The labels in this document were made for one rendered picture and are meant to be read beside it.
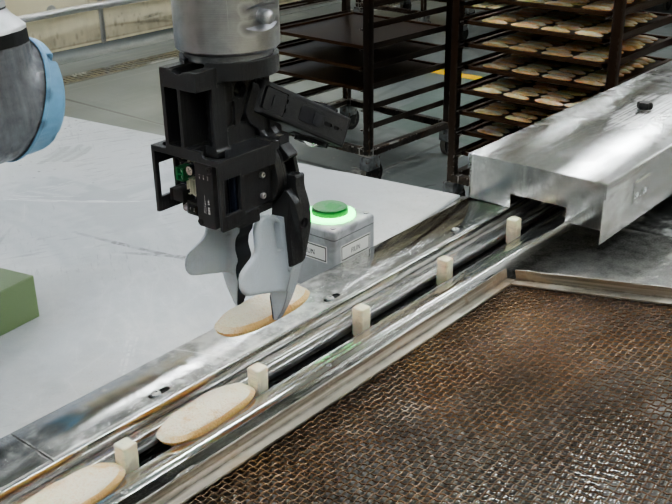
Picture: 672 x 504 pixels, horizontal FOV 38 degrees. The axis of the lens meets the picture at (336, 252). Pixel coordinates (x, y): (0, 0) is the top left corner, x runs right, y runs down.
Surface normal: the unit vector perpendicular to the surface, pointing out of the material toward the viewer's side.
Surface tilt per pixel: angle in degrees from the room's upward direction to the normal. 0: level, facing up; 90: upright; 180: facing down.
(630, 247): 0
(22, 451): 0
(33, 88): 69
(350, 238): 90
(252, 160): 90
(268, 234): 84
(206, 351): 0
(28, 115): 91
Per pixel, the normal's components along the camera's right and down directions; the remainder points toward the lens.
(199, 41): -0.37, 0.40
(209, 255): 0.72, 0.36
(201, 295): -0.01, -0.91
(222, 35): 0.07, 0.41
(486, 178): -0.64, 0.32
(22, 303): 0.84, 0.21
